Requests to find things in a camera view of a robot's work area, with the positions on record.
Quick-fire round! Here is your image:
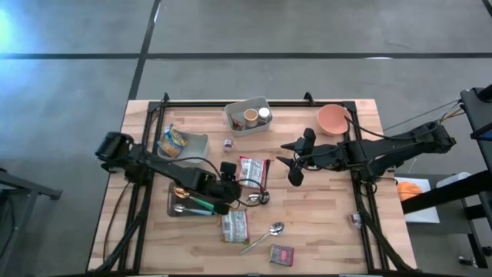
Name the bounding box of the white paper sheet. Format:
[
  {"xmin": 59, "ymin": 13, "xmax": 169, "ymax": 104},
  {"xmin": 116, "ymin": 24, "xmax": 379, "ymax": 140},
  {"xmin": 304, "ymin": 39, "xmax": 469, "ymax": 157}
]
[{"xmin": 394, "ymin": 175, "xmax": 441, "ymax": 225}]

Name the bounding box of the black overhead beam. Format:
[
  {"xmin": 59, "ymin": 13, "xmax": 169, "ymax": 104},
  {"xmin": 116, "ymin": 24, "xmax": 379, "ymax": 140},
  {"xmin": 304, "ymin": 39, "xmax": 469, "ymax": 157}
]
[{"xmin": 401, "ymin": 169, "xmax": 492, "ymax": 215}]

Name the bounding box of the grey metal stand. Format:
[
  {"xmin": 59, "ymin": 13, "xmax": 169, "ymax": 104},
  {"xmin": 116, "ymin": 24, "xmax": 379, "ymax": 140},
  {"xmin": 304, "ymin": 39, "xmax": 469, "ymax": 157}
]
[{"xmin": 0, "ymin": 167, "xmax": 64, "ymax": 277}]

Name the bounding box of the white plastic storage bin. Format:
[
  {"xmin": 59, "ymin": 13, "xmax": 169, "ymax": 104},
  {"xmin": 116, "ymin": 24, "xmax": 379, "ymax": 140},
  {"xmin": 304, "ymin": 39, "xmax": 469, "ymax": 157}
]
[
  {"xmin": 156, "ymin": 129, "xmax": 211, "ymax": 165},
  {"xmin": 223, "ymin": 95, "xmax": 274, "ymax": 138}
]

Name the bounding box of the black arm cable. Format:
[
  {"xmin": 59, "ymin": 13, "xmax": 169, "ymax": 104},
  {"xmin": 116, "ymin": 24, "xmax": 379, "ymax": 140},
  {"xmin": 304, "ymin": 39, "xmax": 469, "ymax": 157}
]
[
  {"xmin": 344, "ymin": 115, "xmax": 439, "ymax": 142},
  {"xmin": 144, "ymin": 145, "xmax": 270, "ymax": 209}
]

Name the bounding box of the spoon with light blue handle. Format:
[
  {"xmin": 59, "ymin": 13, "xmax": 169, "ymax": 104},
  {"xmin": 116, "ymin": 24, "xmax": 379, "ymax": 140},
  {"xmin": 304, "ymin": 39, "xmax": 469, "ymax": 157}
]
[{"xmin": 172, "ymin": 204, "xmax": 215, "ymax": 216}]

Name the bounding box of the spice jar with tan lid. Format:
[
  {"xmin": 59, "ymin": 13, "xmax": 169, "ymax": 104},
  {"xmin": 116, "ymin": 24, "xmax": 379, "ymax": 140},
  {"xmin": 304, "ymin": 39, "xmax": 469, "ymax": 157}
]
[{"xmin": 244, "ymin": 108, "xmax": 259, "ymax": 129}]

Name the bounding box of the spoon with orange handle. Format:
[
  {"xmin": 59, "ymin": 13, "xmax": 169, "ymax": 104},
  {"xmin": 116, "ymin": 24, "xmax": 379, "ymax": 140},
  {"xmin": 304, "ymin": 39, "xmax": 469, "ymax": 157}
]
[{"xmin": 234, "ymin": 192, "xmax": 259, "ymax": 209}]

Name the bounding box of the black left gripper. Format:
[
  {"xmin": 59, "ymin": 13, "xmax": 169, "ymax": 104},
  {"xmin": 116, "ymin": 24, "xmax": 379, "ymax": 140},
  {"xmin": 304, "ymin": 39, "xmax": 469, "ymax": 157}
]
[{"xmin": 198, "ymin": 161, "xmax": 243, "ymax": 215}]

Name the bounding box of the orange fabric item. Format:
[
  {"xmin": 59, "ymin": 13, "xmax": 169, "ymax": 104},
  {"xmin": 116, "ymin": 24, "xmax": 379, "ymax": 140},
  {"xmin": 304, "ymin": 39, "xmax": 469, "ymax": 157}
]
[{"xmin": 396, "ymin": 180, "xmax": 424, "ymax": 202}]

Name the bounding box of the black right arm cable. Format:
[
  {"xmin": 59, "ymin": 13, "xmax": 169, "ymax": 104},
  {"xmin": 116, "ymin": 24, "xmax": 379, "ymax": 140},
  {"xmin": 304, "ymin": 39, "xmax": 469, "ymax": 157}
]
[{"xmin": 344, "ymin": 115, "xmax": 439, "ymax": 142}]

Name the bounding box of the dark brown plastic tray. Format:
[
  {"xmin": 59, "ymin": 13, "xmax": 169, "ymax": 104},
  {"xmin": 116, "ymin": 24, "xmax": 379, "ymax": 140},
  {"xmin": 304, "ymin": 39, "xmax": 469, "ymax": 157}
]
[{"xmin": 166, "ymin": 181, "xmax": 221, "ymax": 218}]

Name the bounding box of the spice jar with white lid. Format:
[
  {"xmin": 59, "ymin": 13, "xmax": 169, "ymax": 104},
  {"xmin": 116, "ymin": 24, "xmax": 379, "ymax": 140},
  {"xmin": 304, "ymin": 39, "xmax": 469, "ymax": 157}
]
[{"xmin": 257, "ymin": 106, "xmax": 271, "ymax": 126}]

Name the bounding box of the bundle of thin wires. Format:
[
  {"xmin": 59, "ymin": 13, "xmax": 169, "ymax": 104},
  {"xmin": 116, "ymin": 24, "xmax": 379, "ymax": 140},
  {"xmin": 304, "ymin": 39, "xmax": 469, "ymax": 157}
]
[{"xmin": 382, "ymin": 98, "xmax": 464, "ymax": 134}]

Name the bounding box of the blue and yellow chips bag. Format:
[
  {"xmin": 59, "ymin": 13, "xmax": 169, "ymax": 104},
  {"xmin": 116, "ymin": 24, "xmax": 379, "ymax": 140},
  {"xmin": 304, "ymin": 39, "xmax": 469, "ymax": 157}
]
[{"xmin": 156, "ymin": 122, "xmax": 189, "ymax": 159}]

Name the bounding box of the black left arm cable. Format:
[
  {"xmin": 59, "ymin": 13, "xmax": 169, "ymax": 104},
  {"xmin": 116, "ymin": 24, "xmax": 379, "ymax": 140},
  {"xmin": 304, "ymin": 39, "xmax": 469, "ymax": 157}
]
[{"xmin": 144, "ymin": 145, "xmax": 270, "ymax": 209}]

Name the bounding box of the plain all-metal spoon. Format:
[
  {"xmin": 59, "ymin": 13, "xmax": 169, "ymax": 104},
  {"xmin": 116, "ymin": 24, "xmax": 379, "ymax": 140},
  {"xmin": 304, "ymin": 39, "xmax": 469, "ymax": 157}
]
[{"xmin": 239, "ymin": 221, "xmax": 286, "ymax": 256}]

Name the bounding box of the white plastic container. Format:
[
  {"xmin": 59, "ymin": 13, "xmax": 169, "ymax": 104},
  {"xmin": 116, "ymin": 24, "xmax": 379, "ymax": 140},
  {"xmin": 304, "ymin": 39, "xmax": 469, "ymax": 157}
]
[{"xmin": 435, "ymin": 171, "xmax": 473, "ymax": 189}]

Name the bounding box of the small dark round cup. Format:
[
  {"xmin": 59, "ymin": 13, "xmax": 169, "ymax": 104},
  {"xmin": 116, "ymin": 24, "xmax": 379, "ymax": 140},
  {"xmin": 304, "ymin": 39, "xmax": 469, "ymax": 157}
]
[{"xmin": 258, "ymin": 159, "xmax": 272, "ymax": 205}]

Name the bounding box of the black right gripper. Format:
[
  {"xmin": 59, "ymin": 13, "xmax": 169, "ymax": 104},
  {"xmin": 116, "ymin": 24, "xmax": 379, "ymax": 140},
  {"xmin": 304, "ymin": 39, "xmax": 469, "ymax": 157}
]
[{"xmin": 276, "ymin": 128, "xmax": 347, "ymax": 188}]

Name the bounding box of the black desk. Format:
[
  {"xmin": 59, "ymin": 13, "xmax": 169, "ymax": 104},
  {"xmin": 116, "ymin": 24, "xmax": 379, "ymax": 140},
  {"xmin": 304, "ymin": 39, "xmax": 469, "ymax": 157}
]
[{"xmin": 459, "ymin": 83, "xmax": 492, "ymax": 270}]

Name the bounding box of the gold spoon with green handle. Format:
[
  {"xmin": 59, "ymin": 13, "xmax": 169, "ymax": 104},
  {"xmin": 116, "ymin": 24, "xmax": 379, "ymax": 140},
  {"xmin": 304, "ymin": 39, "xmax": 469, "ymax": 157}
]
[{"xmin": 172, "ymin": 186, "xmax": 216, "ymax": 212}]

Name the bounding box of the red and gold tin box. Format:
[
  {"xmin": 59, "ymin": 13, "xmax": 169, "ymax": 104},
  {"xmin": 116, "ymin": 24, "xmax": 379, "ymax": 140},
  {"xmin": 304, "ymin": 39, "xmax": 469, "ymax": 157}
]
[{"xmin": 268, "ymin": 242, "xmax": 296, "ymax": 268}]

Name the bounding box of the salmon pink bowl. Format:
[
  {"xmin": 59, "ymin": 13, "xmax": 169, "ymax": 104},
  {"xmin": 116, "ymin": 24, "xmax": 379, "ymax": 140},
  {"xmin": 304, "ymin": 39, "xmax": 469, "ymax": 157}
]
[{"xmin": 316, "ymin": 103, "xmax": 353, "ymax": 136}]

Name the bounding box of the silver snack bag red edge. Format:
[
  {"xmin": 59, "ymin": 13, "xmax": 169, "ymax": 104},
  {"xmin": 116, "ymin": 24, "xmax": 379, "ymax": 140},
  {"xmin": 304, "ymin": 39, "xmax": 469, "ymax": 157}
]
[{"xmin": 221, "ymin": 209, "xmax": 251, "ymax": 244}]

